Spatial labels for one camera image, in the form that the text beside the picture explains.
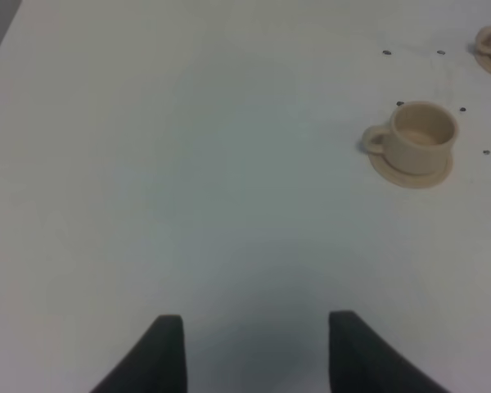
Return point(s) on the near brown teacup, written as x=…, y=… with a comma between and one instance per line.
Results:
x=417, y=140

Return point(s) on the far brown cup saucer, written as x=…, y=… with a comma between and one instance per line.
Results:
x=484, y=60

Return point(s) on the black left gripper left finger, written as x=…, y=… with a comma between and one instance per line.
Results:
x=157, y=362

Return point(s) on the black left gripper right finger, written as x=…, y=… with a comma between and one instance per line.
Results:
x=361, y=361

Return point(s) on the brown cup saucer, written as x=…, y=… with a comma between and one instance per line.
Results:
x=411, y=176
x=484, y=60

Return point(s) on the near brown cup saucer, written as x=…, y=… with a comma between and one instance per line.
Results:
x=411, y=176

